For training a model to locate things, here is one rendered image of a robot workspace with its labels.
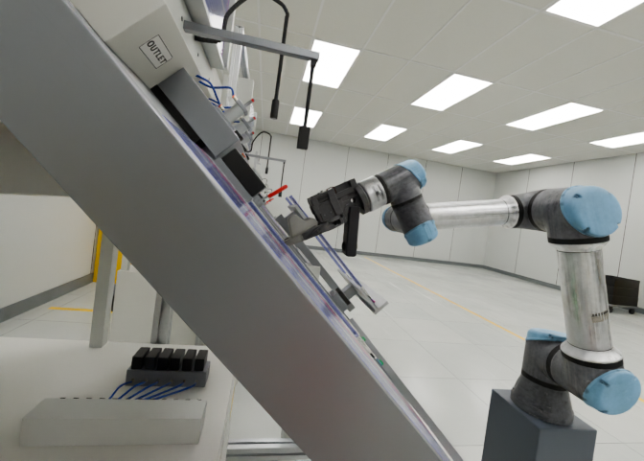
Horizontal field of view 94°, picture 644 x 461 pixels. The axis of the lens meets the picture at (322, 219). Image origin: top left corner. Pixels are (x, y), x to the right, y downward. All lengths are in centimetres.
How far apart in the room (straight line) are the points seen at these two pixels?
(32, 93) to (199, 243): 11
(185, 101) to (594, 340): 100
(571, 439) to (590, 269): 48
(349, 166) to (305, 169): 126
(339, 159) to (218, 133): 814
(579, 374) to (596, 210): 39
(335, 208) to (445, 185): 924
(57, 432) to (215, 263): 55
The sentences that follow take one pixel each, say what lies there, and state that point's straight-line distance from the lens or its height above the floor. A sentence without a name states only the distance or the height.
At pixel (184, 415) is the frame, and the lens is 65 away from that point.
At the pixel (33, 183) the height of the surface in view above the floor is 102.
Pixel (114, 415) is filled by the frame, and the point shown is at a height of 67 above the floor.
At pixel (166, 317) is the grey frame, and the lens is 97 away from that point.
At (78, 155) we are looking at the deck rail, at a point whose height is 105.
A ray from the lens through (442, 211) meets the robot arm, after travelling 87.
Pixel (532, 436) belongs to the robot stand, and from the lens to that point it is 114.
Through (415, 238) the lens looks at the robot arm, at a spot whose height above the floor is 100.
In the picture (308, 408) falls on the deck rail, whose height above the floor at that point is 91.
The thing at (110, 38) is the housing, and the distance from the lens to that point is 44.
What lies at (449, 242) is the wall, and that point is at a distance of 1000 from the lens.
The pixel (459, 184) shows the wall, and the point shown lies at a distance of 1012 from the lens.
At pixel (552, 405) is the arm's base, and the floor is 59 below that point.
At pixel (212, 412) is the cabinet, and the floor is 62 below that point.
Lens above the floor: 103
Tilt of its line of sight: 1 degrees down
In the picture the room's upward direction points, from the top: 8 degrees clockwise
